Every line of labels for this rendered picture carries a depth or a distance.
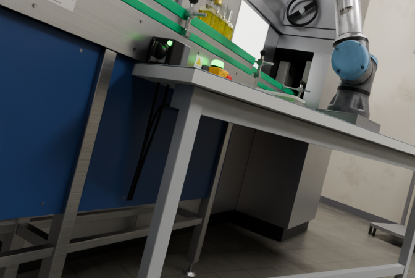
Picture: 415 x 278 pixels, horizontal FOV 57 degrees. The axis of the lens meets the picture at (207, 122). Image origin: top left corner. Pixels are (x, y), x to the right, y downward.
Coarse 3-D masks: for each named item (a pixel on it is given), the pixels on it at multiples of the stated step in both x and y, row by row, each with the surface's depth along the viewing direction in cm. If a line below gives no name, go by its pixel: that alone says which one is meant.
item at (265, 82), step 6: (264, 78) 206; (270, 78) 213; (258, 84) 201; (264, 84) 208; (270, 84) 216; (276, 84) 222; (270, 90) 217; (276, 90) 225; (282, 90) 233; (288, 90) 242; (300, 96) 264
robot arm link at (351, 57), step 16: (336, 0) 133; (352, 0) 129; (336, 16) 133; (352, 16) 128; (352, 32) 127; (336, 48) 127; (352, 48) 124; (368, 48) 127; (336, 64) 126; (352, 64) 124; (368, 64) 124; (352, 80) 130
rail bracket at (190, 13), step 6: (192, 0) 118; (198, 0) 120; (192, 6) 119; (186, 12) 119; (192, 12) 118; (198, 12) 118; (192, 18) 119; (186, 24) 119; (180, 30) 119; (186, 30) 118; (186, 36) 119
